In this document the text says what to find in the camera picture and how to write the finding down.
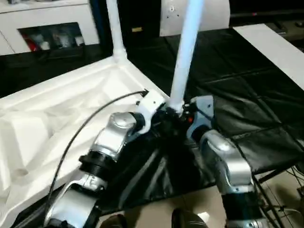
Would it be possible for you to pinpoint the white plastic table leg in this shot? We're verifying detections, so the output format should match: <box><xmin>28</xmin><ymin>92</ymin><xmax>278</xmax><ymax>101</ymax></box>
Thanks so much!
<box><xmin>169</xmin><ymin>0</ymin><xmax>207</xmax><ymax>113</ymax></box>
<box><xmin>105</xmin><ymin>0</ymin><xmax>128</xmax><ymax>64</ymax></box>

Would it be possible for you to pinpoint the white plastic table top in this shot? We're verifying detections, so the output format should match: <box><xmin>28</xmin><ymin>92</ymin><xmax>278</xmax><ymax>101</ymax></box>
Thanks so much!
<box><xmin>0</xmin><ymin>56</ymin><xmax>172</xmax><ymax>216</ymax></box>

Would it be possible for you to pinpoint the white panel with screw holes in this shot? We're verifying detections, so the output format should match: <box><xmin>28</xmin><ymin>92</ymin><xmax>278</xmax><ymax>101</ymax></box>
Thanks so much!
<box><xmin>158</xmin><ymin>0</ymin><xmax>232</xmax><ymax>37</ymax></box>

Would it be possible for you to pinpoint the dark right robot foot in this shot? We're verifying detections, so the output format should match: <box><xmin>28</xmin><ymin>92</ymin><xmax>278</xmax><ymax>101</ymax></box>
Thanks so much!
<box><xmin>170</xmin><ymin>207</ymin><xmax>209</xmax><ymax>228</ymax></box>

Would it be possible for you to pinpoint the dark robot foot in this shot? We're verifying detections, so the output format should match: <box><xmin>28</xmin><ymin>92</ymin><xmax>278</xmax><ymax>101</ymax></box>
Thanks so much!
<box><xmin>100</xmin><ymin>213</ymin><xmax>128</xmax><ymax>228</ymax></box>
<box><xmin>170</xmin><ymin>207</ymin><xmax>209</xmax><ymax>228</ymax></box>

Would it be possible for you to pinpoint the flat white board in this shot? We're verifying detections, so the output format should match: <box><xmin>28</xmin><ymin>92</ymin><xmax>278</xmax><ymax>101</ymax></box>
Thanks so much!
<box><xmin>232</xmin><ymin>23</ymin><xmax>304</xmax><ymax>91</ymax></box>

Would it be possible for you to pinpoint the dark left robot foot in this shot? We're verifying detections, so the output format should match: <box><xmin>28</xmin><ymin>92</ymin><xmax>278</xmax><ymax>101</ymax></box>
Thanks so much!
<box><xmin>100</xmin><ymin>213</ymin><xmax>128</xmax><ymax>228</ymax></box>

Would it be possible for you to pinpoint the black bar with red light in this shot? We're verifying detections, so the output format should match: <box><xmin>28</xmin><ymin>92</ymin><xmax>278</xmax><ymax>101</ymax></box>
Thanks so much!
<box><xmin>229</xmin><ymin>12</ymin><xmax>304</xmax><ymax>19</ymax></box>

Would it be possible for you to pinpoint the white glass-door cabinet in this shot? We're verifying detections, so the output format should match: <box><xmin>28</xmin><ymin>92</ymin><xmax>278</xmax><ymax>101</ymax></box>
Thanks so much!
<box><xmin>0</xmin><ymin>0</ymin><xmax>101</xmax><ymax>57</ymax></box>

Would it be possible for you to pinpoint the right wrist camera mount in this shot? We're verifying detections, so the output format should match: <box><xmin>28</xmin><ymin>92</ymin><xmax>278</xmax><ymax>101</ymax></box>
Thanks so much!
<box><xmin>187</xmin><ymin>95</ymin><xmax>215</xmax><ymax>139</ymax></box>

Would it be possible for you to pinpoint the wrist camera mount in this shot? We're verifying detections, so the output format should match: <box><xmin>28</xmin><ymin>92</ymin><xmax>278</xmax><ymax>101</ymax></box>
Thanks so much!
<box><xmin>187</xmin><ymin>95</ymin><xmax>215</xmax><ymax>139</ymax></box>
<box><xmin>136</xmin><ymin>90</ymin><xmax>167</xmax><ymax>134</ymax></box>

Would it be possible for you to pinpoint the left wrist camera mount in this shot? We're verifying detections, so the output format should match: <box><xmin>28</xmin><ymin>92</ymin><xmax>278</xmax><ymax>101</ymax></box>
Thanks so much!
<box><xmin>136</xmin><ymin>90</ymin><xmax>167</xmax><ymax>134</ymax></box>

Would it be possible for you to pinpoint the black work surface frame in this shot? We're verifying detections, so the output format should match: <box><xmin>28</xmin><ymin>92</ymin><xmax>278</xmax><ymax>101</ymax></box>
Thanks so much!
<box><xmin>257</xmin><ymin>161</ymin><xmax>304</xmax><ymax>184</ymax></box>

